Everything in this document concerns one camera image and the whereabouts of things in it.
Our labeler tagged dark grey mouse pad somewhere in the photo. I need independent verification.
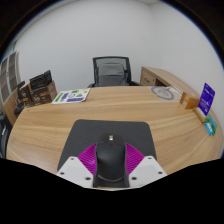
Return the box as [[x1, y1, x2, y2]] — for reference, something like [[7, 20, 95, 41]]
[[57, 119, 158, 172]]

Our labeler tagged black computer mouse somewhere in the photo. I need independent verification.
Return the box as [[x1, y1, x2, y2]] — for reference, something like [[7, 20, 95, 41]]
[[94, 132, 128, 188]]

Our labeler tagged orange small box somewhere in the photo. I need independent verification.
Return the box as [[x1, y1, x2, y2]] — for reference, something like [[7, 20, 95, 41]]
[[179, 91, 201, 110]]

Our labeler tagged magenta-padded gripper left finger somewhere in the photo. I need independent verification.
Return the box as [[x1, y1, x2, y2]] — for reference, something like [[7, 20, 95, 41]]
[[56, 142, 100, 188]]

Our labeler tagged wooden side desk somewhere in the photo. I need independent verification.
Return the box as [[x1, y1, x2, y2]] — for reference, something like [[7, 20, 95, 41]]
[[139, 65, 201, 98]]

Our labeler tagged grey backpack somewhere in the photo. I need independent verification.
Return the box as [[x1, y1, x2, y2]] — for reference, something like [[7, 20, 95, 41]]
[[97, 63, 128, 87]]

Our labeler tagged purple card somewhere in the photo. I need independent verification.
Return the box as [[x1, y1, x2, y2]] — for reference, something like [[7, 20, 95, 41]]
[[197, 82, 216, 117]]

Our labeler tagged black mesh office chair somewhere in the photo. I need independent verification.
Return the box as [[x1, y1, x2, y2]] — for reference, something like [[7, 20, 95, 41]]
[[87, 55, 141, 88]]

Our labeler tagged teal small pack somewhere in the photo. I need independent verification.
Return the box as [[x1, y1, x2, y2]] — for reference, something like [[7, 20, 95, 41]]
[[203, 121, 215, 136]]

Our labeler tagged printed paper sheet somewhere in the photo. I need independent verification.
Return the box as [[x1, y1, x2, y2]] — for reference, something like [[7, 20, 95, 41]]
[[51, 88, 91, 105]]

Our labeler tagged black open-top box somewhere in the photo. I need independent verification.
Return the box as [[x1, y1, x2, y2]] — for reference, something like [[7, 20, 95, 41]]
[[29, 69, 53, 90]]

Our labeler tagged green small pack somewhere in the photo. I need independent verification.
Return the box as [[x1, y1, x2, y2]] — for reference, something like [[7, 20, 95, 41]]
[[206, 113, 218, 133]]

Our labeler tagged large brown cardboard box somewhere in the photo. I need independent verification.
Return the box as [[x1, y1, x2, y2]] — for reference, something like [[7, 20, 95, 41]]
[[29, 80, 58, 107]]

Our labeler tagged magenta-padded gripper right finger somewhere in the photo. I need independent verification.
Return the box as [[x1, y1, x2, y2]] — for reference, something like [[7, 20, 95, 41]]
[[124, 142, 168, 188]]

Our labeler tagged small brown cardboard box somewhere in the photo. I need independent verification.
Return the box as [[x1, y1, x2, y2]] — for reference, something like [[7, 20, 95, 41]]
[[19, 83, 34, 107]]

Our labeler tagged wooden shelf unit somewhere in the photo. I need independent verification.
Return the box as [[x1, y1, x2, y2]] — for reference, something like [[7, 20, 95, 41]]
[[0, 51, 21, 126]]

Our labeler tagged clear bag with round print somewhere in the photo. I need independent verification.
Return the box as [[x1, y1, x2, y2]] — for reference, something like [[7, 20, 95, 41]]
[[150, 85, 183, 102]]

